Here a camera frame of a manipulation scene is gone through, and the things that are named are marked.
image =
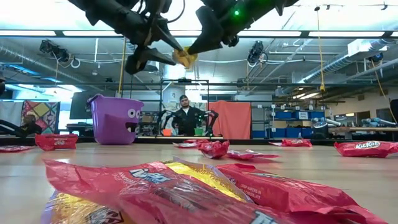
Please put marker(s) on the colourful patchwork quilt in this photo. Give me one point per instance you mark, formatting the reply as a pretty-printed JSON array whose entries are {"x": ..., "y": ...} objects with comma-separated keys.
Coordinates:
[{"x": 43, "y": 113}]

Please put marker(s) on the black monitor screen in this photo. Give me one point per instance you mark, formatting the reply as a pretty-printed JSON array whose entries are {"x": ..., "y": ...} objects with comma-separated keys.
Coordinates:
[{"x": 77, "y": 105}]

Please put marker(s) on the ceiling fluorescent light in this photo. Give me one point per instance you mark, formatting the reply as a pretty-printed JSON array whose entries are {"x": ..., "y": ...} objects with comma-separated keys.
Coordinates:
[{"x": 306, "y": 95}]

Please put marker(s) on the purple monster face bucket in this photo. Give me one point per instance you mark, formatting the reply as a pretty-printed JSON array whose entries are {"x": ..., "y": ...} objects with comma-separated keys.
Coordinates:
[{"x": 112, "y": 124}]

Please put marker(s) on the dark background equipment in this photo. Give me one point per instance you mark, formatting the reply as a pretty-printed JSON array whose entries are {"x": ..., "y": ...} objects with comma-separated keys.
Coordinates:
[{"x": 12, "y": 127}]

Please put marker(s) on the background wooden table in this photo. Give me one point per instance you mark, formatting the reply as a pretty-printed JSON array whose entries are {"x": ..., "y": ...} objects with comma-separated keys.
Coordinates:
[{"x": 149, "y": 137}]

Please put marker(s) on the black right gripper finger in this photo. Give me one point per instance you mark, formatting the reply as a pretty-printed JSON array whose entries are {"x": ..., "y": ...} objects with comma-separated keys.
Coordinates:
[{"x": 210, "y": 34}]

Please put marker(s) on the person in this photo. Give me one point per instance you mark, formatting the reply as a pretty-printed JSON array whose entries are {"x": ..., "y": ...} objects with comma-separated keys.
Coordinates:
[{"x": 186, "y": 119}]

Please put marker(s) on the black metal station frame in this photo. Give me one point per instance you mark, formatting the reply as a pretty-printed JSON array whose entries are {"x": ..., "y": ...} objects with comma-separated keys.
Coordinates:
[{"x": 185, "y": 80}]

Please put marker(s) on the orange cup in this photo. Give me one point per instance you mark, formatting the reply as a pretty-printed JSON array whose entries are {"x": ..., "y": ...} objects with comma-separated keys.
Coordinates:
[{"x": 167, "y": 132}]

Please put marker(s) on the large silver ventilation duct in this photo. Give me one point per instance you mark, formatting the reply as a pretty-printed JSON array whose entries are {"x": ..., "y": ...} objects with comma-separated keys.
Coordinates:
[{"x": 342, "y": 60}]

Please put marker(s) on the overhead LED light bar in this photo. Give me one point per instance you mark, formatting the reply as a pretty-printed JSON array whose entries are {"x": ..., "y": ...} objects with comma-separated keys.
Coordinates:
[{"x": 311, "y": 33}]

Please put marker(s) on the white cylinder tank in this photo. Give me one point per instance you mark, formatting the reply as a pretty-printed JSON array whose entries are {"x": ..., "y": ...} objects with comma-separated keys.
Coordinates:
[{"x": 174, "y": 76}]

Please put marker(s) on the shelf with blue bins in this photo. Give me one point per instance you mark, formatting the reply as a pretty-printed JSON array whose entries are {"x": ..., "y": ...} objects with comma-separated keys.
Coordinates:
[{"x": 286, "y": 132}]

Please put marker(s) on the pink and yellow foreground bag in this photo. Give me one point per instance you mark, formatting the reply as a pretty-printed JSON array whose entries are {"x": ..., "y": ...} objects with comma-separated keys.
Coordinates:
[{"x": 109, "y": 180}]

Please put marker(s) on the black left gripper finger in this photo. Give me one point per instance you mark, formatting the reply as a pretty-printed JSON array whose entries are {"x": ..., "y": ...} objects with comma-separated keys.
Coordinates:
[
  {"x": 164, "y": 35},
  {"x": 146, "y": 57}
]

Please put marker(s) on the silver background robot arm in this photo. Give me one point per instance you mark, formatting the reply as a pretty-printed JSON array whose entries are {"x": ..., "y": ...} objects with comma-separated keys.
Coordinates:
[
  {"x": 332, "y": 122},
  {"x": 377, "y": 121}
]

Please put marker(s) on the long wooden work table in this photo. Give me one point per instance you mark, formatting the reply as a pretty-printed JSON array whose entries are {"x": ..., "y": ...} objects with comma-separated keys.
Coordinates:
[{"x": 367, "y": 128}]

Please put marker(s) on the yellow candy packet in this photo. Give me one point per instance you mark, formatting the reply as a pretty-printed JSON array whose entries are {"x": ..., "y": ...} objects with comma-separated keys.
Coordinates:
[
  {"x": 202, "y": 177},
  {"x": 71, "y": 211},
  {"x": 186, "y": 57}
]

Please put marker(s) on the green cup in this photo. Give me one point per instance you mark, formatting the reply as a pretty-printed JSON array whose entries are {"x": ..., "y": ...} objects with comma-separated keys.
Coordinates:
[{"x": 199, "y": 132}]

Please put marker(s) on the white hanging sheet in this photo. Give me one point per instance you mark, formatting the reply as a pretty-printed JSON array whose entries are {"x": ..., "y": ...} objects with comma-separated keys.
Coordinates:
[{"x": 11, "y": 112}]

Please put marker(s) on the orange hanging cloth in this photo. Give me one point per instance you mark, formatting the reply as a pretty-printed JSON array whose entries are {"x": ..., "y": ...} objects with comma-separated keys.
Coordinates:
[{"x": 231, "y": 121}]

